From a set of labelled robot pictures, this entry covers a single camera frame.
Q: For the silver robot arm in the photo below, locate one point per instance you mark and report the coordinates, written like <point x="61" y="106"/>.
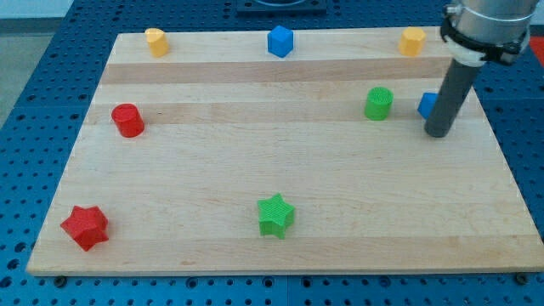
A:
<point x="481" y="31"/>

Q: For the yellow half-round block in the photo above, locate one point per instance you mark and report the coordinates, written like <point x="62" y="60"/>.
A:
<point x="157" y="42"/>

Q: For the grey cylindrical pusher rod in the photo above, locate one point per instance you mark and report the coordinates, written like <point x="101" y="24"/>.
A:
<point x="454" y="89"/>

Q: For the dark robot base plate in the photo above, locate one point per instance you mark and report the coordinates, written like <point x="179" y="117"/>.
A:
<point x="253" y="7"/>

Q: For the red cylinder block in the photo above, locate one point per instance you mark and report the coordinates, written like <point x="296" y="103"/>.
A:
<point x="128" y="120"/>

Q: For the yellow hexagon block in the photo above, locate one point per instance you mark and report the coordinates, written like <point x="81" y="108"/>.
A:
<point x="412" y="41"/>

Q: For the blue triangle block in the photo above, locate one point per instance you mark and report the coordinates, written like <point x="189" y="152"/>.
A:
<point x="426" y="104"/>

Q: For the wooden board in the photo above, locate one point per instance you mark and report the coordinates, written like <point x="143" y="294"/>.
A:
<point x="226" y="124"/>

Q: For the blue cube block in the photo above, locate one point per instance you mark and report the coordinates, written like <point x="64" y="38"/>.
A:
<point x="280" y="41"/>

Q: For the green cylinder block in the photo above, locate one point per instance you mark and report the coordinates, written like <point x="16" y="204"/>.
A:
<point x="378" y="103"/>

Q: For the green star block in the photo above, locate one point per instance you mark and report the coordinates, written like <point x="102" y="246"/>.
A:
<point x="275" y="216"/>

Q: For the red star block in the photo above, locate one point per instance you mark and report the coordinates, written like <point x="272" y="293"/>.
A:
<point x="86" y="226"/>

